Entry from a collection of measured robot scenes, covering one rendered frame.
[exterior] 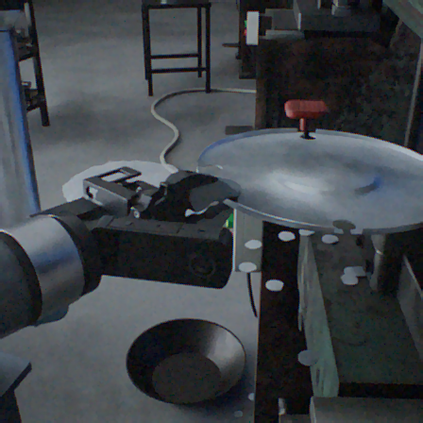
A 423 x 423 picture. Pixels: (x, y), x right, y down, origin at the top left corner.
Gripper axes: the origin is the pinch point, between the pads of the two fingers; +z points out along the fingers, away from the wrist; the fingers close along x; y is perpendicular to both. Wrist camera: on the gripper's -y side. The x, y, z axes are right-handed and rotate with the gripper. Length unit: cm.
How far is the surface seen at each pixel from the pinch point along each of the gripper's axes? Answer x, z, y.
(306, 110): 1.2, 38.8, 15.6
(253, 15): 4, 170, 124
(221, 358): 75, 51, 39
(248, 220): 17.9, 26.6, 16.8
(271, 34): 5, 136, 90
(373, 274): 11.9, 15.8, -9.8
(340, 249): 14.0, 22.0, -2.2
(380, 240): 6.9, 15.3, -10.1
